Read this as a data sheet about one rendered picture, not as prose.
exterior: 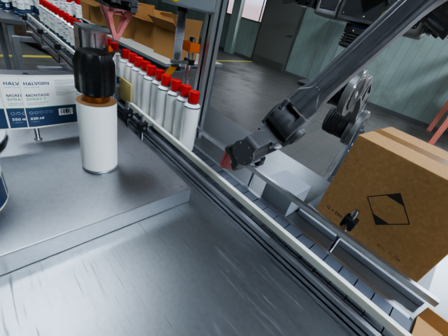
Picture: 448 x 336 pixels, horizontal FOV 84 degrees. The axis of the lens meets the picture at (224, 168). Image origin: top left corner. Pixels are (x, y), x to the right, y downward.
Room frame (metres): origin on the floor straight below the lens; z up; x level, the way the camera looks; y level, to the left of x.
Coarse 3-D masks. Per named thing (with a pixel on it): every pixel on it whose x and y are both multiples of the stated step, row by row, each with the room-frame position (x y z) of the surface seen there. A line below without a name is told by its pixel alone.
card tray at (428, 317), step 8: (424, 312) 0.37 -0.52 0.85; (432, 312) 0.36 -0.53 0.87; (416, 320) 0.36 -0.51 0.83; (424, 320) 0.36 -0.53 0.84; (432, 320) 0.36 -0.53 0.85; (440, 320) 0.35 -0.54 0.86; (416, 328) 0.34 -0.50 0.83; (424, 328) 0.34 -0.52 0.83; (432, 328) 0.35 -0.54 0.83; (440, 328) 0.35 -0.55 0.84
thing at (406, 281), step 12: (204, 132) 0.75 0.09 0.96; (216, 144) 0.71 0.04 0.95; (252, 168) 0.61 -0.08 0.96; (264, 180) 0.58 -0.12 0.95; (288, 192) 0.53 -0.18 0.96; (300, 204) 0.50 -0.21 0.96; (312, 216) 0.48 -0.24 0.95; (336, 228) 0.44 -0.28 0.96; (348, 240) 0.42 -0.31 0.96; (360, 252) 0.40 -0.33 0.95; (372, 252) 0.40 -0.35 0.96; (384, 264) 0.37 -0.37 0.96; (396, 276) 0.36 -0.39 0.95; (420, 288) 0.33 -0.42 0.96; (432, 300) 0.32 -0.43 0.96
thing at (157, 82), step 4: (156, 72) 0.87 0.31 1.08; (160, 72) 0.87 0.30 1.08; (164, 72) 0.88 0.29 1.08; (156, 76) 0.87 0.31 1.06; (160, 76) 0.87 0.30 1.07; (156, 80) 0.87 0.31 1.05; (160, 80) 0.87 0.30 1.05; (152, 84) 0.87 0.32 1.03; (156, 84) 0.86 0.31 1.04; (160, 84) 0.86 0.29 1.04; (152, 88) 0.87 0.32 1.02; (156, 88) 0.86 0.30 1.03; (152, 92) 0.86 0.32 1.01; (156, 92) 0.86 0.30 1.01; (152, 96) 0.86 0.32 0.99; (156, 96) 0.86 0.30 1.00; (152, 100) 0.86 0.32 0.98; (156, 100) 0.86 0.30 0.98; (152, 104) 0.86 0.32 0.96; (152, 108) 0.86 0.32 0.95; (152, 112) 0.86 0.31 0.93; (152, 116) 0.86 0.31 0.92
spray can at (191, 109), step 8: (192, 96) 0.73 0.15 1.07; (184, 104) 0.74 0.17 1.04; (192, 104) 0.73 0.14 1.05; (184, 112) 0.73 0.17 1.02; (192, 112) 0.72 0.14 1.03; (184, 120) 0.73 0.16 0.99; (192, 120) 0.73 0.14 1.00; (184, 128) 0.73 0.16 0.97; (192, 128) 0.73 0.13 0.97; (184, 136) 0.72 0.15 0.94; (192, 136) 0.73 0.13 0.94; (184, 144) 0.72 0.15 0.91; (192, 144) 0.74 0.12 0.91
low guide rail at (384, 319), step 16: (160, 128) 0.78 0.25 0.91; (176, 144) 0.72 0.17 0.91; (192, 160) 0.66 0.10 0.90; (240, 192) 0.54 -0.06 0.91; (256, 208) 0.49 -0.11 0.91; (272, 224) 0.46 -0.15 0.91; (288, 240) 0.42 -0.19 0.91; (304, 256) 0.39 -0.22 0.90; (336, 272) 0.36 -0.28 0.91; (352, 288) 0.33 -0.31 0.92; (368, 304) 0.31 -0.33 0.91; (384, 320) 0.29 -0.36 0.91
